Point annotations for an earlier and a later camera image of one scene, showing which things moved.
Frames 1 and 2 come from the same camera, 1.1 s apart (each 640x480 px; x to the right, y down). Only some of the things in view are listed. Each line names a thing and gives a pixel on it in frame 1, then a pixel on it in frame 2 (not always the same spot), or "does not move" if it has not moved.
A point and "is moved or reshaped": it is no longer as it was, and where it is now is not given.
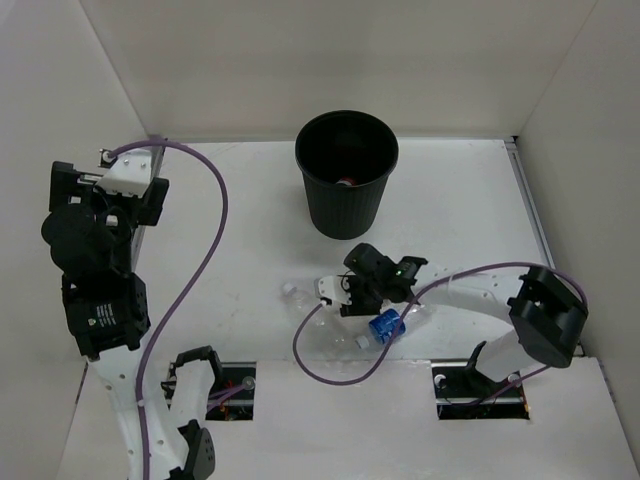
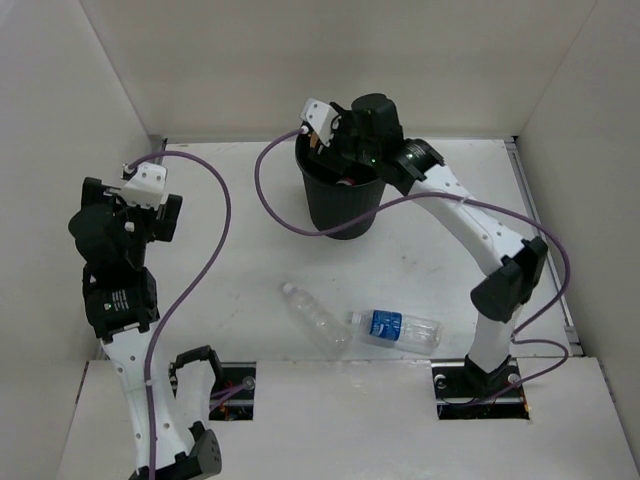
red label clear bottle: x=346 y=180 does not move
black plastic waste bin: x=345 y=156 does not move
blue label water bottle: x=382 y=326 is moved or reshaped
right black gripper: x=357 y=308 → x=327 y=156
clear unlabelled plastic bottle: x=324 y=323 does not move
